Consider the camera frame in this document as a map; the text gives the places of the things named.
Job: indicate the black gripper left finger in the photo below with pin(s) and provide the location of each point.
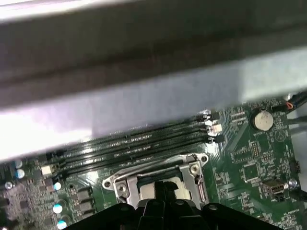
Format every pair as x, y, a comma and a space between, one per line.
148, 215

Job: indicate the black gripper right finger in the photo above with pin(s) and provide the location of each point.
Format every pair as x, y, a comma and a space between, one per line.
187, 215

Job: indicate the silver topped CPU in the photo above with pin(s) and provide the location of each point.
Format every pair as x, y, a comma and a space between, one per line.
147, 192

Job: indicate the metal socket cover frame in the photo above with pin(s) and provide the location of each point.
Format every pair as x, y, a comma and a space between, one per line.
188, 185

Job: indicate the CPU socket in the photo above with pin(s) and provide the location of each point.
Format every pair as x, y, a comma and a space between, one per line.
121, 189

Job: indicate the RAM slot with black clips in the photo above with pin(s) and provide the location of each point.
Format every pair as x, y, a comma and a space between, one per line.
168, 150
168, 131

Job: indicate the RAM slot with white clips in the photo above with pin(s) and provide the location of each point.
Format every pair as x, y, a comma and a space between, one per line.
168, 124
168, 140

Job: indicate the green motherboard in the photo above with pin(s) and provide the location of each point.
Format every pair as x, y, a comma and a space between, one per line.
251, 153

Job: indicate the silver USB port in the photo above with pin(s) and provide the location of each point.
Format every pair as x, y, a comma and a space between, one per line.
273, 189

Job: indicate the round silver coin battery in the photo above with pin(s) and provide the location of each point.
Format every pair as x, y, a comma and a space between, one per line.
261, 119

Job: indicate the black and silver PC case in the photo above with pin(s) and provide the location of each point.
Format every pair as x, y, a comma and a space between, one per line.
144, 72

